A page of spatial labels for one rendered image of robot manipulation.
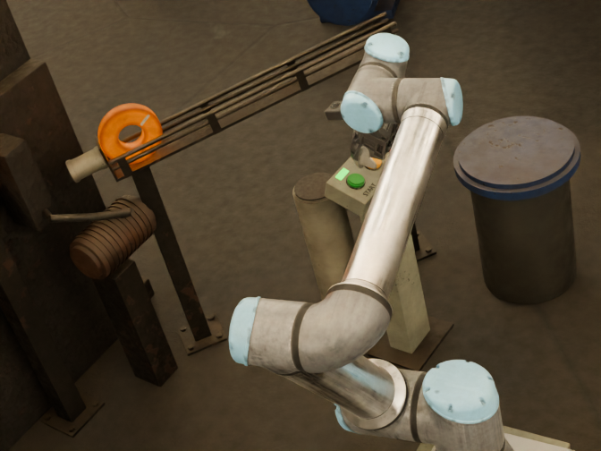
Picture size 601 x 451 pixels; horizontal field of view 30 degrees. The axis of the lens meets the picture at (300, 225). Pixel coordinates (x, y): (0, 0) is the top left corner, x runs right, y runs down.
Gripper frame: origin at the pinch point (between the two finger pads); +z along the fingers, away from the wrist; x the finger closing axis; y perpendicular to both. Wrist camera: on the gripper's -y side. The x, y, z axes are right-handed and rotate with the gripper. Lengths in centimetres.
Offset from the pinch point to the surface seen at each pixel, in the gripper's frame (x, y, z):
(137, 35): 115, -167, 132
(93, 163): -24, -60, 20
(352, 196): -4.3, 1.9, 6.8
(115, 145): -18, -57, 17
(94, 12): 126, -202, 144
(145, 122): -11, -54, 12
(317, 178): 6.0, -13.3, 20.2
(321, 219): -1.5, -6.8, 24.2
